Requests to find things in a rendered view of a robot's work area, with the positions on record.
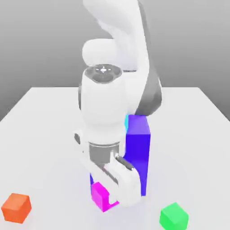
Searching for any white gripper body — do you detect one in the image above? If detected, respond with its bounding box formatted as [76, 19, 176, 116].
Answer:
[84, 152, 142, 208]

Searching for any small magenta cube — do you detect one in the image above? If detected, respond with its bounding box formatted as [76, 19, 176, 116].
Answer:
[90, 181, 120, 213]

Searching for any small green cube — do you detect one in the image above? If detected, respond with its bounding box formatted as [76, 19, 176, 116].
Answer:
[159, 202, 190, 230]

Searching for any small orange cube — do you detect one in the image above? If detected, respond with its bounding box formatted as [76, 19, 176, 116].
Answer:
[0, 192, 32, 225]

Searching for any large blue box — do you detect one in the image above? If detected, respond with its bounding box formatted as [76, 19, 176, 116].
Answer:
[89, 114, 151, 197]

